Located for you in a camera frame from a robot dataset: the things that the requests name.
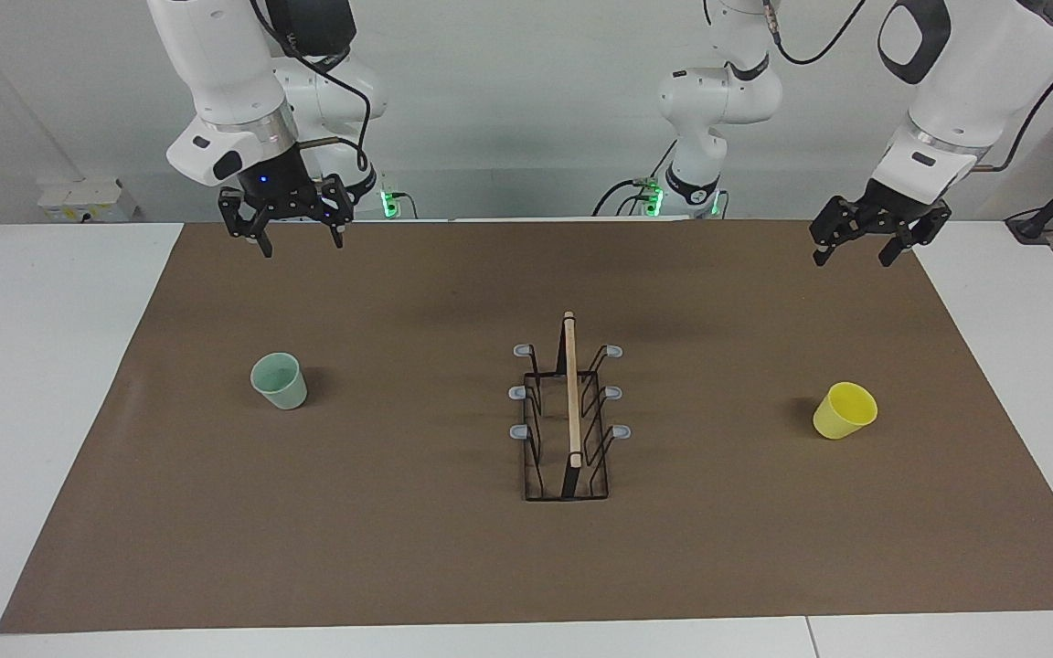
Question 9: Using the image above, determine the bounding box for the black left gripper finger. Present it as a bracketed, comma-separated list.
[877, 208, 953, 269]
[810, 196, 862, 268]

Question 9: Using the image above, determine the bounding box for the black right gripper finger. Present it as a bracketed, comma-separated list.
[320, 174, 355, 249]
[218, 187, 274, 259]

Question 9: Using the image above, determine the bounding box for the pale green plastic cup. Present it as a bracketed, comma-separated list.
[250, 352, 309, 410]

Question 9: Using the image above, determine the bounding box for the yellow plastic cup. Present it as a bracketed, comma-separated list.
[813, 381, 878, 440]

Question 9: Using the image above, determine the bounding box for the white power strip box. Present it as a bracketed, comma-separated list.
[37, 178, 137, 224]

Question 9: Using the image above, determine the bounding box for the brown table mat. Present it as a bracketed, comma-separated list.
[0, 219, 1053, 635]

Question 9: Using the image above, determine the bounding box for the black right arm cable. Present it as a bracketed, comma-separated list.
[250, 0, 374, 173]

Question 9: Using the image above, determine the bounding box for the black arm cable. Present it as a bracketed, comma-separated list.
[979, 40, 1053, 173]
[250, 0, 374, 173]

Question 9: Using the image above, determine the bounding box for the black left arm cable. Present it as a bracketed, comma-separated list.
[979, 40, 1053, 173]

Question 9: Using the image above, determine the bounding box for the black wire cup rack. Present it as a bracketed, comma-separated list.
[509, 311, 633, 503]

